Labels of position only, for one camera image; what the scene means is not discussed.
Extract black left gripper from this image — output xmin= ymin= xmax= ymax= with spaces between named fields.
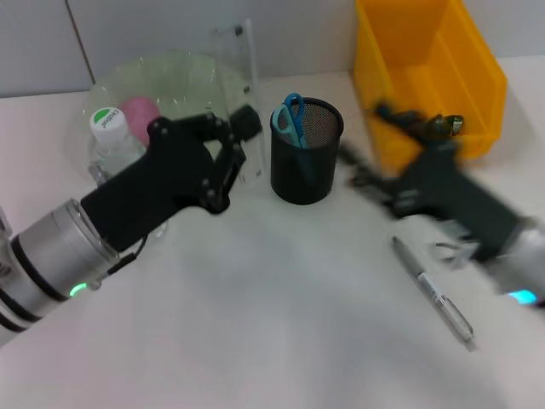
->
xmin=80 ymin=106 xmax=263 ymax=253

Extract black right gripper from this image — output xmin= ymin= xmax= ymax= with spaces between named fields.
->
xmin=339 ymin=101 xmax=524 ymax=262

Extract blue scissors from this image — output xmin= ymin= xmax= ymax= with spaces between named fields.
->
xmin=272 ymin=93 xmax=309 ymax=151

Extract green plastic wrapper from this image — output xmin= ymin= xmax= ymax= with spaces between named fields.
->
xmin=430 ymin=112 xmax=466 ymax=137

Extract clear plastic ruler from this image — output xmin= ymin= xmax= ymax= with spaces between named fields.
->
xmin=207 ymin=19 xmax=266 ymax=185

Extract pink toy peach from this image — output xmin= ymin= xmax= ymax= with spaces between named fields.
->
xmin=118 ymin=95 xmax=161 ymax=148

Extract clear green-label water bottle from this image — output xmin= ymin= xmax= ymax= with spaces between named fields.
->
xmin=88 ymin=106 xmax=169 ymax=239

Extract black mesh pen cup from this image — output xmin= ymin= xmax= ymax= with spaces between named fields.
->
xmin=270 ymin=96 xmax=344 ymax=206

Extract green glass fruit plate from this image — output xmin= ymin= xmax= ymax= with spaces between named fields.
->
xmin=87 ymin=49 xmax=259 ymax=180

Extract silver ballpoint pen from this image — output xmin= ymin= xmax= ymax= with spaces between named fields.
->
xmin=391 ymin=236 xmax=475 ymax=352

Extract yellow plastic bin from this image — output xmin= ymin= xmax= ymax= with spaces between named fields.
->
xmin=353 ymin=0 xmax=508 ymax=171

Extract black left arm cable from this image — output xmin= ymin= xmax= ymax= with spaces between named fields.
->
xmin=106 ymin=233 xmax=149 ymax=276

